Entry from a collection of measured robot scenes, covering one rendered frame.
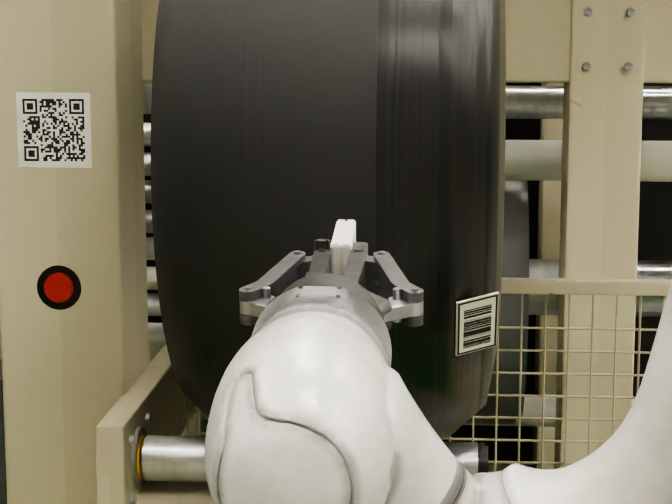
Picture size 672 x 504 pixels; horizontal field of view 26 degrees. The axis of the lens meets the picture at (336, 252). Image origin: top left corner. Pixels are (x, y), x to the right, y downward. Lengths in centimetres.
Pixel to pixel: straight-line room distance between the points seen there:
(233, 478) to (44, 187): 79
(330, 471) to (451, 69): 58
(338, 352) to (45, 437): 80
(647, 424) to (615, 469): 3
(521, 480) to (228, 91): 53
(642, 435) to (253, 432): 21
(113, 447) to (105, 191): 26
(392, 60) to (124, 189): 38
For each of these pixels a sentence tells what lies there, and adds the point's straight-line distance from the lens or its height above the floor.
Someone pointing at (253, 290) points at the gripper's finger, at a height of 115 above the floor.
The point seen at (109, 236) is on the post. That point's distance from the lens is 148.
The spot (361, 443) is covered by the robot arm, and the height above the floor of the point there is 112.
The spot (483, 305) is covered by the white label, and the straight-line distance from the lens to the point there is 128.
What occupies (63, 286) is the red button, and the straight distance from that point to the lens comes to 150.
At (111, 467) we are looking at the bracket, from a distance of 142.
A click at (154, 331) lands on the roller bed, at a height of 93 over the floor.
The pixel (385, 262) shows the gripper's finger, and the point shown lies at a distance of 105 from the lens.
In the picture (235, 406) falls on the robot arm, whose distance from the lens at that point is 76.
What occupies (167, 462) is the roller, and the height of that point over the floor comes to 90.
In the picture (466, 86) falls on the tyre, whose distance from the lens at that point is 124.
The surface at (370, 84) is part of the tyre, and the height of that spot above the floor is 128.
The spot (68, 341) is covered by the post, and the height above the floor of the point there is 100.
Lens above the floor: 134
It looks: 9 degrees down
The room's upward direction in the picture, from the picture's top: straight up
